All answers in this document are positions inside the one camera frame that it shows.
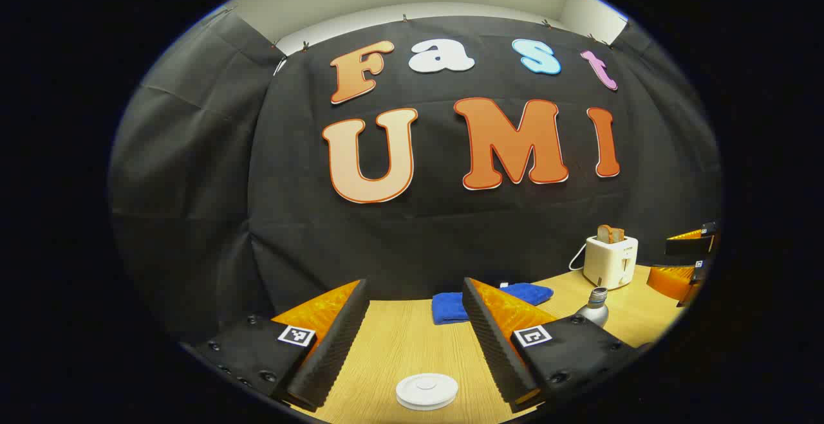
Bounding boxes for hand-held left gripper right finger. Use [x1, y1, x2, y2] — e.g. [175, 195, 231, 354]
[462, 277, 644, 412]

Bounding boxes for silver water bottle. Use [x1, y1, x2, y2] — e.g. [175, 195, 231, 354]
[575, 287, 610, 328]

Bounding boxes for white toaster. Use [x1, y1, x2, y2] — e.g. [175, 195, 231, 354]
[583, 235, 639, 290]

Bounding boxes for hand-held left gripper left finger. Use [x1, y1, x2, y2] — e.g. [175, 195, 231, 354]
[193, 278, 371, 412]

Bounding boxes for blue towel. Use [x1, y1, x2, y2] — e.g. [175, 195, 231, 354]
[431, 282, 554, 326]

